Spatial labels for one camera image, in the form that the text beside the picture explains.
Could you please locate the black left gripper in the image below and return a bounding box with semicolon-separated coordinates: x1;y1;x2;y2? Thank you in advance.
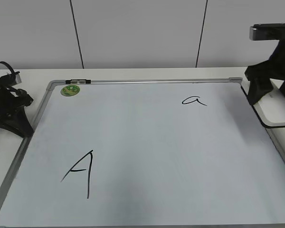
0;77;34;138

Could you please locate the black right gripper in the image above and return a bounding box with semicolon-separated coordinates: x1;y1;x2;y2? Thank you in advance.
245;39;285;105

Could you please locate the white board eraser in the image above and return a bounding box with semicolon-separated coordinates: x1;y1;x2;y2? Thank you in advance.
251;83;285;129

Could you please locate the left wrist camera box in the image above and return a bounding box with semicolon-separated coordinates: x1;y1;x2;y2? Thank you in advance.
2;71;22;86

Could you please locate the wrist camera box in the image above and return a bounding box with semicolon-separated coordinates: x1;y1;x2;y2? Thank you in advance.
2;71;22;86
249;23;285;41

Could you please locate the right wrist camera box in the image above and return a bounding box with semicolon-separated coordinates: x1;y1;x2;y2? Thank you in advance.
249;23;285;41

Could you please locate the black left camera cable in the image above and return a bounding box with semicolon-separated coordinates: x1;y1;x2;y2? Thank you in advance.
0;61;15;76

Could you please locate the black and silver frame clip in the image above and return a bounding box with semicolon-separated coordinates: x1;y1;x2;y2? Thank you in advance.
65;79;91;85

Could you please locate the white board with grey frame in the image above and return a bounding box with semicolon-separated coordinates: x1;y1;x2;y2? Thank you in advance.
0;77;285;228

